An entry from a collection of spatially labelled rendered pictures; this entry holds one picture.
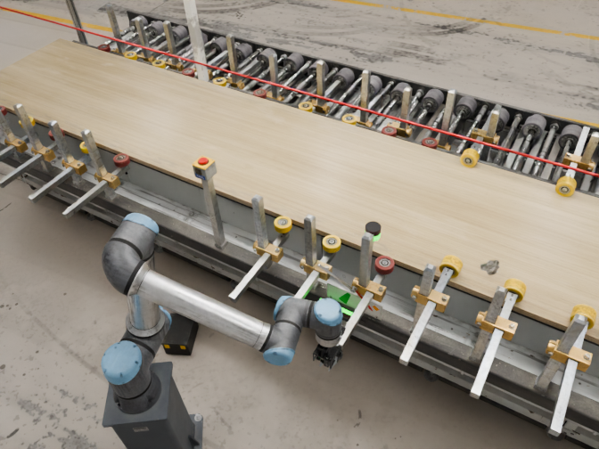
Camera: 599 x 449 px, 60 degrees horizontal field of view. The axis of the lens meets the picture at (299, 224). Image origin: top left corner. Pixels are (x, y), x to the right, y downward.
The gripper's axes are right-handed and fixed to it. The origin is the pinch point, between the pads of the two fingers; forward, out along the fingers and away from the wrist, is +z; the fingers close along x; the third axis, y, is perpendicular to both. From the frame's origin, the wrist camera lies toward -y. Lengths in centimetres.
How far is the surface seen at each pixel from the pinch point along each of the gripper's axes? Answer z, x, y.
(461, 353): 13, 40, -35
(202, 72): -12, -160, -130
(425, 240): -7, 10, -67
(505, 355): 21, 56, -48
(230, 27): 83, -314, -351
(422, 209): -7, 2, -85
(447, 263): -15, 23, -53
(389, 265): -8.1, 2.1, -46.6
